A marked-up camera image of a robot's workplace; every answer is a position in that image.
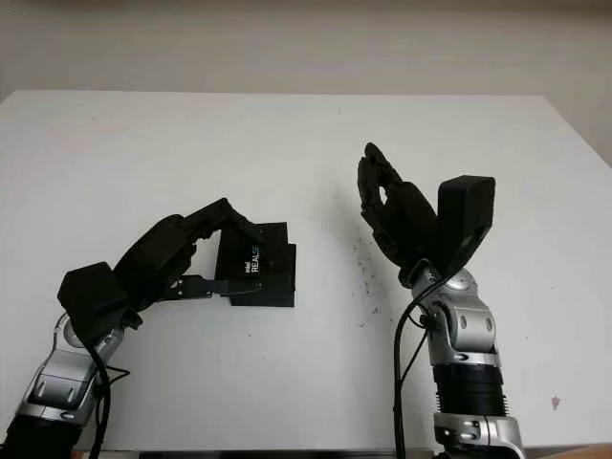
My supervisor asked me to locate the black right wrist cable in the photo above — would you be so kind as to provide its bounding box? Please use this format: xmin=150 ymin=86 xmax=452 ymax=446
xmin=391 ymin=281 xmax=460 ymax=459

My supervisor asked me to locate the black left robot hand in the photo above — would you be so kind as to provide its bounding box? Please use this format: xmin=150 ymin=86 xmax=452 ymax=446
xmin=114 ymin=197 xmax=262 ymax=312

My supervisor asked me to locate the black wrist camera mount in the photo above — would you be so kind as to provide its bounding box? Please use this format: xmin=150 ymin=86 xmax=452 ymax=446
xmin=56 ymin=261 xmax=144 ymax=343
xmin=437 ymin=175 xmax=496 ymax=283

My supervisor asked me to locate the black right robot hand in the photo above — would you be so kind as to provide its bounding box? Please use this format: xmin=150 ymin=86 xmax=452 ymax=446
xmin=357 ymin=142 xmax=441 ymax=288

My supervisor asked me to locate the black RealSense box lid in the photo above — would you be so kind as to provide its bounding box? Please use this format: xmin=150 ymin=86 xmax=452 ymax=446
xmin=213 ymin=220 xmax=291 ymax=294

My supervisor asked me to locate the black camera box base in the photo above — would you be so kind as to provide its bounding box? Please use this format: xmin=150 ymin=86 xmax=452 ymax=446
xmin=224 ymin=242 xmax=297 ymax=308

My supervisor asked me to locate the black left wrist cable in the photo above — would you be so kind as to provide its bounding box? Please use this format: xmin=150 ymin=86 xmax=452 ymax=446
xmin=85 ymin=334 xmax=133 ymax=459

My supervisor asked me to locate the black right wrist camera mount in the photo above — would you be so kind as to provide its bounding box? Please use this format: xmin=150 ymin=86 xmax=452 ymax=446
xmin=437 ymin=175 xmax=496 ymax=283

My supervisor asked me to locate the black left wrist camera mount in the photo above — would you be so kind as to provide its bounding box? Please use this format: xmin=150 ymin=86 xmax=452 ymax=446
xmin=56 ymin=261 xmax=144 ymax=343

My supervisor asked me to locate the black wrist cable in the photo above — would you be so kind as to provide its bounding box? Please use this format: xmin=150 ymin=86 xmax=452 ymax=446
xmin=391 ymin=281 xmax=460 ymax=459
xmin=85 ymin=334 xmax=133 ymax=459

